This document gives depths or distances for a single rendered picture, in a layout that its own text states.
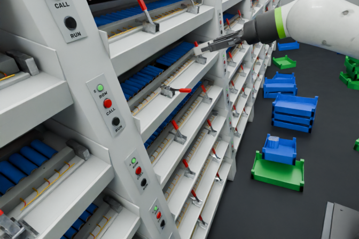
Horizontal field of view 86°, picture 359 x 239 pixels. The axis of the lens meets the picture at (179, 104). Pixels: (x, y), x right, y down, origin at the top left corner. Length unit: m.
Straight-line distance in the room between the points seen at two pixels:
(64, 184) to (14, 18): 0.28
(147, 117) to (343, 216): 0.89
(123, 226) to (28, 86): 0.38
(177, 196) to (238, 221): 0.63
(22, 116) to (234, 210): 1.24
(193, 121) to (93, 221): 0.46
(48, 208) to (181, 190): 0.49
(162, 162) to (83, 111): 0.35
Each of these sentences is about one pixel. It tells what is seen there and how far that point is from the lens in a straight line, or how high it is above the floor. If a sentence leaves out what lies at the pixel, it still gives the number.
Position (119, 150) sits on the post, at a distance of 0.44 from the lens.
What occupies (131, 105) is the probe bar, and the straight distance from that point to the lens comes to 0.52.
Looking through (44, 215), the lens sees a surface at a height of 0.93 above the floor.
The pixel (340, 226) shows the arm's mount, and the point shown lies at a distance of 1.07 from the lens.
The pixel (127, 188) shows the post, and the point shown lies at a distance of 0.49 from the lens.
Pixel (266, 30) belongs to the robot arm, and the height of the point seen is 1.05.
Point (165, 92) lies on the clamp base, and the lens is 0.59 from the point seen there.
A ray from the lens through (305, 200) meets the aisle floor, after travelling 1.48.
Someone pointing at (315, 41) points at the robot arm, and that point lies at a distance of 0.55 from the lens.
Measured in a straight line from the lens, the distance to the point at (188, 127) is 0.75.
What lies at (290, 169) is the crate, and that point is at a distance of 1.60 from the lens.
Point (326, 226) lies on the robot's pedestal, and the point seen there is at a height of 0.28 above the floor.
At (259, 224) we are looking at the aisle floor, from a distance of 1.35.
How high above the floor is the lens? 1.19
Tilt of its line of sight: 29 degrees down
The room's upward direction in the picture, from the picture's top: 14 degrees counter-clockwise
